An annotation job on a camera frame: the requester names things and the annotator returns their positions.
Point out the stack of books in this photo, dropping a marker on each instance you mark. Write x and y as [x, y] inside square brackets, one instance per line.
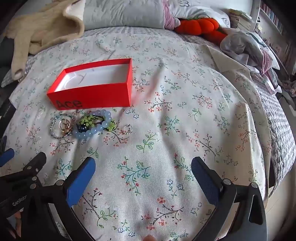
[240, 19]

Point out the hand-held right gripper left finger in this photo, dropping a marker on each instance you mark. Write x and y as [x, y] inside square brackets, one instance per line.
[79, 183]

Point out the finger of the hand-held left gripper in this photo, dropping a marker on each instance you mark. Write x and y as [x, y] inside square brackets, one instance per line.
[7, 156]
[32, 171]

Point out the small metal earring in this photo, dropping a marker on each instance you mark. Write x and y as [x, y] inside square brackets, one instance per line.
[124, 128]

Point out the crumpled grey white clothing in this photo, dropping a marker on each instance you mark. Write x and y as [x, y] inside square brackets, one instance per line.
[240, 44]

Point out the red cardboard box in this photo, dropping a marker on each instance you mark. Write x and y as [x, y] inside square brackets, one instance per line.
[92, 97]

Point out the dark patterned cloth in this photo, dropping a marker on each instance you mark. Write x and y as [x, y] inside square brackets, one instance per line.
[289, 88]

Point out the white printed pillow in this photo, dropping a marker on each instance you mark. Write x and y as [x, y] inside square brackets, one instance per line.
[203, 9]

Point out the beige fleece blanket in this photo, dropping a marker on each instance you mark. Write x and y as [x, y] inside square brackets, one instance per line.
[41, 27]

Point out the grey pillow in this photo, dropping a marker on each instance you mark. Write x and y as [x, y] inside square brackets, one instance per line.
[122, 11]

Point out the person's left hand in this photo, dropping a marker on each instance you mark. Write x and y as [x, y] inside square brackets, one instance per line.
[16, 219]

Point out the floral bed sheet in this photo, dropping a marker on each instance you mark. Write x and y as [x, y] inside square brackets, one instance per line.
[161, 115]

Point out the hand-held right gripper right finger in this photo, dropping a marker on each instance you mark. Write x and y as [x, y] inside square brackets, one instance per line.
[204, 183]

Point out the black cardboard box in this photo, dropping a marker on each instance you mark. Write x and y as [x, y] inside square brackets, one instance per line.
[7, 113]

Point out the white bookshelf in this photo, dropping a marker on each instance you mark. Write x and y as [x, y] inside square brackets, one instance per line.
[272, 16]

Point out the orange pumpkin plush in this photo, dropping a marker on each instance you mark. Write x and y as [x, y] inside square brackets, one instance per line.
[196, 26]

